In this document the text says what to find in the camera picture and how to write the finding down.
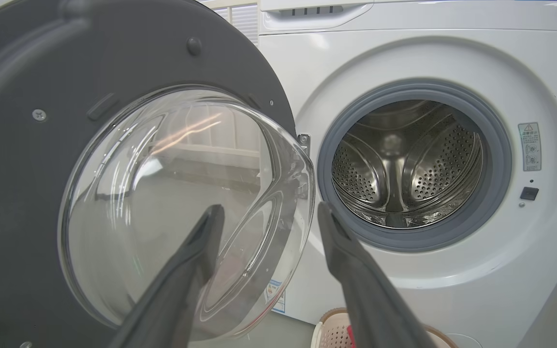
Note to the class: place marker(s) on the metal door hinge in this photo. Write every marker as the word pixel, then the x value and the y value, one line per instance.
pixel 304 140

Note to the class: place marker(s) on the black door lock socket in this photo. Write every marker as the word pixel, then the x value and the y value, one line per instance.
pixel 529 193

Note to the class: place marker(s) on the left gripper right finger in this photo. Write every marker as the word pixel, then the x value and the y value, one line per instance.
pixel 370 299

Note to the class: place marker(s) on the stainless steel washer drum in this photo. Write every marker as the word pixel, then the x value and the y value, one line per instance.
pixel 404 164

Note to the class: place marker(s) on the blue energy label sticker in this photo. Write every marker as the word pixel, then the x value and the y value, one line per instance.
pixel 274 296

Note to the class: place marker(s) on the white slatted wall panel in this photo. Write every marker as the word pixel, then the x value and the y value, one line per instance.
pixel 244 21

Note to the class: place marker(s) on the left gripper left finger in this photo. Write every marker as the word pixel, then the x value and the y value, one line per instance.
pixel 177 290

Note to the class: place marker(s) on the cream perforated laundry basket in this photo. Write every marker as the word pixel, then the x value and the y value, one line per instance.
pixel 329 333

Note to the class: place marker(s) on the dark round washing machine door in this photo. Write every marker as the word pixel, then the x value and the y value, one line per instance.
pixel 27 169

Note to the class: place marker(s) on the white detergent drawer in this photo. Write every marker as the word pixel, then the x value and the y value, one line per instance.
pixel 317 14

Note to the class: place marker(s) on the white washing machine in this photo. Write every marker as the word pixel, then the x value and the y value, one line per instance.
pixel 525 72

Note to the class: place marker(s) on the grey rubber door gasket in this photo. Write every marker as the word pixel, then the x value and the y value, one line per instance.
pixel 496 145

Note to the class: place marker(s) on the grey warning sticker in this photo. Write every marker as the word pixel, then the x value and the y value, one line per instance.
pixel 530 146

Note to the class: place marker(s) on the red and white jersey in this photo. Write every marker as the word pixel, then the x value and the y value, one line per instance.
pixel 351 338

